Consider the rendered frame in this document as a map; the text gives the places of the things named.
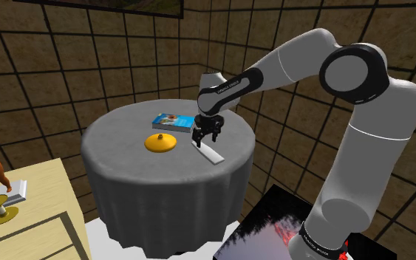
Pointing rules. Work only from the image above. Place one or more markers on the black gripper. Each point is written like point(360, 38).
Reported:
point(208, 122)

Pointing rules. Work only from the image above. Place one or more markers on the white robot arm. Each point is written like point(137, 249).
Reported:
point(373, 151)

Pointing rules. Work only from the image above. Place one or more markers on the white flat remote control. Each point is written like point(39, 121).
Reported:
point(210, 154)

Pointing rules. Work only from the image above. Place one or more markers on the blue book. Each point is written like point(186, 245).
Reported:
point(173, 121)

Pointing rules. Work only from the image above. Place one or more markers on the yellow domed lid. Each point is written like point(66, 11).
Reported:
point(160, 143)

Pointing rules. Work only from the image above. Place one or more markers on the round table with grey cloth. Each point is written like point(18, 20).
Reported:
point(157, 194)

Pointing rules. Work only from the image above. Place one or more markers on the patterned robot stand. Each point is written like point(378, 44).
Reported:
point(261, 230)

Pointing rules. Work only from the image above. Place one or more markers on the beige chest of drawers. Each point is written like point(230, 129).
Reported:
point(31, 223)

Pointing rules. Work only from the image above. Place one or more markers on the dark framed wall picture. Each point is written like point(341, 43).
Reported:
point(121, 5)

